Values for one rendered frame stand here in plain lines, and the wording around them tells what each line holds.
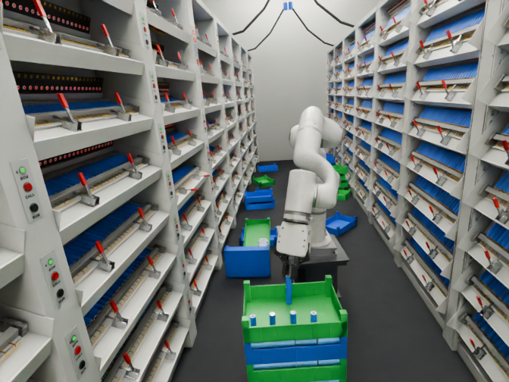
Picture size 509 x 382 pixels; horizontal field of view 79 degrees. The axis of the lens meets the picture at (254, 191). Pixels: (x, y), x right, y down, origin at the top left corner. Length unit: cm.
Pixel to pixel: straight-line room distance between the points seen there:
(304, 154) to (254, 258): 116
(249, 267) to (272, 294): 99
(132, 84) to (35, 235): 73
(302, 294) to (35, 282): 78
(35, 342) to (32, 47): 61
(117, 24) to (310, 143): 81
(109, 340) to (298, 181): 72
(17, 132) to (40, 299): 33
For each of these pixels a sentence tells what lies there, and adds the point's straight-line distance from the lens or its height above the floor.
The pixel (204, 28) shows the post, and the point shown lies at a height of 167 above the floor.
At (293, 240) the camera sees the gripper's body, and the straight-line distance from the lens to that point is 96.
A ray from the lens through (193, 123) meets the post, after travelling 197.
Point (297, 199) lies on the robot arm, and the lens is 95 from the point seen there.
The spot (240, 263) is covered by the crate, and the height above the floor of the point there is 11.
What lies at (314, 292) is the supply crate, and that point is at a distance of 116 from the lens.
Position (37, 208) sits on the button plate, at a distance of 76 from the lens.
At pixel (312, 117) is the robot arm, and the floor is 107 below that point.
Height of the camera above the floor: 117
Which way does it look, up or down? 17 degrees down
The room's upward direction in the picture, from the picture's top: 4 degrees counter-clockwise
